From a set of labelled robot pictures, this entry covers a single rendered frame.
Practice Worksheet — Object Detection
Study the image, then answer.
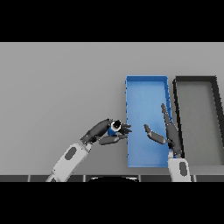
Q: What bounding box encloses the blue bin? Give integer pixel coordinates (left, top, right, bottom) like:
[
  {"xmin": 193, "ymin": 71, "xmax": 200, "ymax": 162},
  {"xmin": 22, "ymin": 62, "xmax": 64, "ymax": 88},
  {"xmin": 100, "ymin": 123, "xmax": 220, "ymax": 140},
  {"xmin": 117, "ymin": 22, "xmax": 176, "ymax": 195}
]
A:
[{"xmin": 124, "ymin": 74, "xmax": 175, "ymax": 169}]

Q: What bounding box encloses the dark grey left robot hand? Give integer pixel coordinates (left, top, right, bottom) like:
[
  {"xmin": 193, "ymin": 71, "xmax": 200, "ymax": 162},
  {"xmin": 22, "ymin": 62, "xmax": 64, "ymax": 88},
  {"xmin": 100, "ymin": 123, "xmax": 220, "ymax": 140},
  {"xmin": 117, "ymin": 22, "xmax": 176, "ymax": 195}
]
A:
[{"xmin": 80, "ymin": 118, "xmax": 133, "ymax": 146}]

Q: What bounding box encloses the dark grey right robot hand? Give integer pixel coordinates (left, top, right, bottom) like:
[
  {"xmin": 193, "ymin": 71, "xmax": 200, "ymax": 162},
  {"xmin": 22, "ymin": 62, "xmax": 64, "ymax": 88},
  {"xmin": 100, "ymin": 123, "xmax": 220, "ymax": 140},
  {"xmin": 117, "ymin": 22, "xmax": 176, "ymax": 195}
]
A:
[{"xmin": 143, "ymin": 102, "xmax": 184, "ymax": 158}]

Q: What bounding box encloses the dark grey bin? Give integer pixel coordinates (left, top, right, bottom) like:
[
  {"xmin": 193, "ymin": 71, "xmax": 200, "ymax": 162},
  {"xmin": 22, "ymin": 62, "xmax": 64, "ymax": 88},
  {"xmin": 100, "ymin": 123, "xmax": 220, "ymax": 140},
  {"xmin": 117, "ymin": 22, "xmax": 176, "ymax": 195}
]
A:
[{"xmin": 172, "ymin": 75, "xmax": 224, "ymax": 168}]

